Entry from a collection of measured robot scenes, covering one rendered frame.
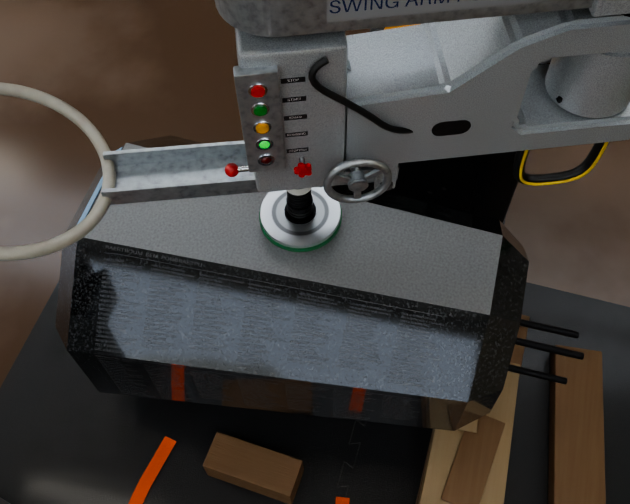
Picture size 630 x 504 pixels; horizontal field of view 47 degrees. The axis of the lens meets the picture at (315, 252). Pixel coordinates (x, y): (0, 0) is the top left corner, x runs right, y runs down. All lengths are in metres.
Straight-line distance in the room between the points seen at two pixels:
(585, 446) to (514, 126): 1.28
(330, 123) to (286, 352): 0.71
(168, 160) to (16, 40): 2.24
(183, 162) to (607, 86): 0.96
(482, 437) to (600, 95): 1.17
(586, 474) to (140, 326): 1.47
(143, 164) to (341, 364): 0.72
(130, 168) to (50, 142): 1.64
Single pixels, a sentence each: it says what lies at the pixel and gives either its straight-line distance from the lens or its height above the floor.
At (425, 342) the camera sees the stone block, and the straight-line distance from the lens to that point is 1.89.
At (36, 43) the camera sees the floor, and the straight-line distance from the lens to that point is 3.90.
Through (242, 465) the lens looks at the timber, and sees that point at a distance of 2.42.
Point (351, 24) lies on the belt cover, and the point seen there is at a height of 1.59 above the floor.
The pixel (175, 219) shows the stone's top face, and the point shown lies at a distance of 2.01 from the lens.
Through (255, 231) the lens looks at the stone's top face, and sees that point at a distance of 1.96.
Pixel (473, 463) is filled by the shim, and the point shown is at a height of 0.22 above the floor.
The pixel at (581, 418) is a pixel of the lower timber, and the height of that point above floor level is 0.09.
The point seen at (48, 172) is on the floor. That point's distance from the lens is 3.33.
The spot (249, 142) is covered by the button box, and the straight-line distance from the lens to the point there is 1.48.
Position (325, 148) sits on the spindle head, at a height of 1.26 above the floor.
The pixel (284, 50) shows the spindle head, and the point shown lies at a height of 1.54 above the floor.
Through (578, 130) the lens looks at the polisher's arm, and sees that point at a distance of 1.71.
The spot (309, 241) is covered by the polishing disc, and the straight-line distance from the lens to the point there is 1.86.
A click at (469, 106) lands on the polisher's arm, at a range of 1.54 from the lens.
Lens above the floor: 2.46
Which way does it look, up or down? 59 degrees down
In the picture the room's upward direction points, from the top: 2 degrees counter-clockwise
